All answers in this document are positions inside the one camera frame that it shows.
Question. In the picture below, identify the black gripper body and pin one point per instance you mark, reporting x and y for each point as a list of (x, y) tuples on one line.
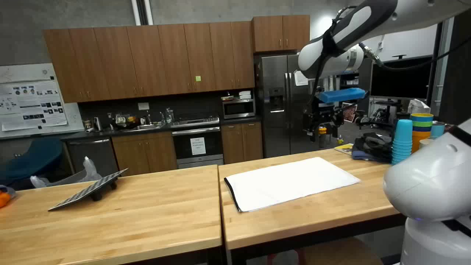
[(325, 115)]

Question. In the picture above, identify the white towel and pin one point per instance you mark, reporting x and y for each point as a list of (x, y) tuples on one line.
[(288, 184)]

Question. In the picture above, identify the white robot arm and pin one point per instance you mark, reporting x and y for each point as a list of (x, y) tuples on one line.
[(431, 181)]

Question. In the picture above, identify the yellow flat item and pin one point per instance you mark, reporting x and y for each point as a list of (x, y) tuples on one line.
[(344, 147)]

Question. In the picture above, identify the paper sheet on refrigerator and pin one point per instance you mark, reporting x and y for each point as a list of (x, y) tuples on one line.
[(300, 78)]

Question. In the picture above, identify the stainless steel refrigerator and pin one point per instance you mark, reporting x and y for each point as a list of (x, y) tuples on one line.
[(279, 107)]

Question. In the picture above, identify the black bag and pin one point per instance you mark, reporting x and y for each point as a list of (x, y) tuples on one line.
[(372, 146)]

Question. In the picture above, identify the white container on microwave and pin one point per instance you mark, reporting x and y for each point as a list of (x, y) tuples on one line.
[(244, 94)]

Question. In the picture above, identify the dark monitor screen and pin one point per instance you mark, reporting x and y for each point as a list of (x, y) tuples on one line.
[(401, 78)]

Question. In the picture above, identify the stainless steel microwave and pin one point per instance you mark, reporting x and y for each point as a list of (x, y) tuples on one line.
[(236, 109)]

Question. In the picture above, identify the single blue cup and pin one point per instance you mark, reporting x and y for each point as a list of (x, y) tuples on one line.
[(437, 130)]

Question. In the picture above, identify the paper sheet on oven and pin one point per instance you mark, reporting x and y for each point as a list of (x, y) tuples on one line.
[(197, 146)]

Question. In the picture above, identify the green sticky note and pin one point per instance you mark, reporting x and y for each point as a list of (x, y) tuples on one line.
[(197, 78)]

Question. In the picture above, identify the wide wooden base cabinet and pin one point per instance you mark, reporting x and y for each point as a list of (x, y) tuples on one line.
[(144, 152)]

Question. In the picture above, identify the dark dishwasher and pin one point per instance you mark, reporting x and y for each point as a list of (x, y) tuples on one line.
[(95, 155)]

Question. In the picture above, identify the grey plastic stand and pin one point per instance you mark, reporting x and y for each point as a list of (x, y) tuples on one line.
[(89, 169)]

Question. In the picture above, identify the whiteboard with posters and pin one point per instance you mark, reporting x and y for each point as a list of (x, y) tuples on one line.
[(30, 103)]

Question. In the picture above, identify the teal chair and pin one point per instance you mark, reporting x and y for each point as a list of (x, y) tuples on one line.
[(29, 162)]

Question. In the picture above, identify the orange fruits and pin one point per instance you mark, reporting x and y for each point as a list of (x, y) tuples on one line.
[(2, 199)]

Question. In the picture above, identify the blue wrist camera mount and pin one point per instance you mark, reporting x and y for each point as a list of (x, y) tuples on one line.
[(340, 94)]

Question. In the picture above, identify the small wooden wall cabinet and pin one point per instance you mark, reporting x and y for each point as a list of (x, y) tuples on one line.
[(279, 32)]

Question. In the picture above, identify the white wall outlet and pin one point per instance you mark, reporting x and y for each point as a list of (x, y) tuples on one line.
[(142, 106)]

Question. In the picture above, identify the long wooden wall cabinet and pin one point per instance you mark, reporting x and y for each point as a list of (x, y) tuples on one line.
[(147, 60)]

